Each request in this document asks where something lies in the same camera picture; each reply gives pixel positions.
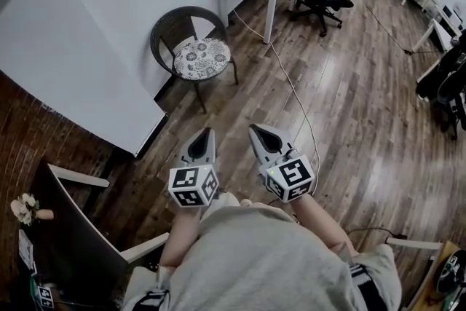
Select thin black cable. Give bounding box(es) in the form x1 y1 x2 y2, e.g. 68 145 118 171
344 227 408 242

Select white flower bouquet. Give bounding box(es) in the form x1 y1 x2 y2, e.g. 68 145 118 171
9 192 41 227

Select white floor cable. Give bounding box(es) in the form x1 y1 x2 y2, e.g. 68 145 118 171
232 8 322 194

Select floral round cushion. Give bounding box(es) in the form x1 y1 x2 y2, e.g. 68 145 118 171
173 38 232 81

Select person's left forearm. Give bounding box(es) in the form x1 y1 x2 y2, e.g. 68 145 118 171
159 206 205 267

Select person's right forearm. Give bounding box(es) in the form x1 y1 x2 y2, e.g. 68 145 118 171
291 192 351 256

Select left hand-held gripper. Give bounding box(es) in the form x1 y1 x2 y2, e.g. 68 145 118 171
168 127 220 210

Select person's grey shirt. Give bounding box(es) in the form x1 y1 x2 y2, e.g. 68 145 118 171
122 205 403 311

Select wooden table with white rail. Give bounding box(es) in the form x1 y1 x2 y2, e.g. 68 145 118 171
384 236 466 311

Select black floor cable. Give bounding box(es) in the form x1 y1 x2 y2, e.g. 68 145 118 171
363 0 443 56

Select black and white printed tag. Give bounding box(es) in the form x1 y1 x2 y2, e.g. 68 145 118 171
36 285 55 310

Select white low table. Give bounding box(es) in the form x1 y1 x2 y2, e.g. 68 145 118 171
411 17 464 56

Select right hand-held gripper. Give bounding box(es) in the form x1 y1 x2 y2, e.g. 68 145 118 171
248 124 316 203

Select green and black round device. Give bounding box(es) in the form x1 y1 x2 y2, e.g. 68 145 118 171
435 252 466 295

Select dark wicker chair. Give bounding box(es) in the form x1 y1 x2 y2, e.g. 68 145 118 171
149 5 240 115

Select black wheeled equipment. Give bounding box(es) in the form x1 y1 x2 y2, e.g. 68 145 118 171
416 36 466 141

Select white table frame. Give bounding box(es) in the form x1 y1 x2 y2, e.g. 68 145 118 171
46 162 170 269

